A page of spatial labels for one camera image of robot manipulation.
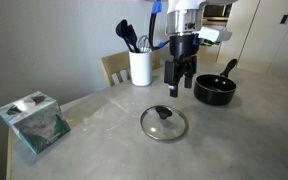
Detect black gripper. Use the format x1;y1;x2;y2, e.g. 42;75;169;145
163;33;200;99

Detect glass lid with black knob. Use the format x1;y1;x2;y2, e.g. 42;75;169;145
140;105;189;142

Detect white utensil holder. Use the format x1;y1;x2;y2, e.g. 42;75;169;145
128;49;154;88

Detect metal whisk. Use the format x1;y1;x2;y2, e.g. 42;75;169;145
136;34;152;54

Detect black kitchen spatula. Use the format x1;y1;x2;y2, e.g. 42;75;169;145
127;24;142;54

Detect wooden chair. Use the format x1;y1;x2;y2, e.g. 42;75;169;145
100;49;161;88

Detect built-in oven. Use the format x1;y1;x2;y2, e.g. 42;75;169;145
202;3;234;26

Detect black kitchen utensils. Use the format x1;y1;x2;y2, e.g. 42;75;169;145
115;19;136;54

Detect cream cabinet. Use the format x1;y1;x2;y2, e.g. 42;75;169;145
216;0;288;76

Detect green patterned tissue box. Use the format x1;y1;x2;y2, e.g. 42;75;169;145
0;90;72;155

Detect black pot with handle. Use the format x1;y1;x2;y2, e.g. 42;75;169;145
193;58;239;107

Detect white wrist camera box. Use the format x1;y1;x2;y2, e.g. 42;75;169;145
197;26;234;44

